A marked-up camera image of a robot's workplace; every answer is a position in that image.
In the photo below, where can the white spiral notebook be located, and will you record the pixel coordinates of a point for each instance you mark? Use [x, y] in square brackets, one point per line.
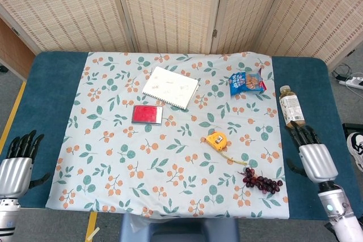
[170, 87]

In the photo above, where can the brown wooden cabinet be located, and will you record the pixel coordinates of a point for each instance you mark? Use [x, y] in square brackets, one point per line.
[14, 52]

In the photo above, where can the yellow tape measure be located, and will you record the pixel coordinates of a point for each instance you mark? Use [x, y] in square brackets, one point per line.
[217, 140]

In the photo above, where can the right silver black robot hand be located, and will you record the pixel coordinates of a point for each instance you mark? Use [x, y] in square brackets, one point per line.
[317, 162]

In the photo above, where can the bamboo folding screen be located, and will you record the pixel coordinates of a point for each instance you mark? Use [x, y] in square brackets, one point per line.
[170, 9]

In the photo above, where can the black and white sneaker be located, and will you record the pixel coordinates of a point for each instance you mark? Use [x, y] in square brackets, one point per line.
[356, 148]

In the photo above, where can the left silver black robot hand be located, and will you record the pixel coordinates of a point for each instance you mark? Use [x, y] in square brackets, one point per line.
[15, 174]

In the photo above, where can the black box on floor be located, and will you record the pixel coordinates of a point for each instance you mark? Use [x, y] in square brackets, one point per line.
[353, 128]

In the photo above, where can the red ink pad box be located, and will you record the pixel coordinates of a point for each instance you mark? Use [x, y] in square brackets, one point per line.
[146, 114]

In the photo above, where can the beige paper strip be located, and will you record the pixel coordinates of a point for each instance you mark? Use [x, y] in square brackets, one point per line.
[93, 233]

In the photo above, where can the white power strip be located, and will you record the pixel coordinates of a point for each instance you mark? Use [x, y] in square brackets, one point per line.
[354, 82]

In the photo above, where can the bunch of purple grapes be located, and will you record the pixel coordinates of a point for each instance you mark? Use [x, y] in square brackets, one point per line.
[261, 182]

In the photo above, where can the floral leaf print tablecloth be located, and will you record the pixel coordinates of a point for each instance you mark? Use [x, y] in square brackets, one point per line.
[158, 154]

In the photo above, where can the blue biscuit snack packet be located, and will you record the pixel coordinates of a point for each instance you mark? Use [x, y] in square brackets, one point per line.
[245, 83]

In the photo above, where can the tea bottle with white label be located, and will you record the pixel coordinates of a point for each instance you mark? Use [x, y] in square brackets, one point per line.
[291, 107]

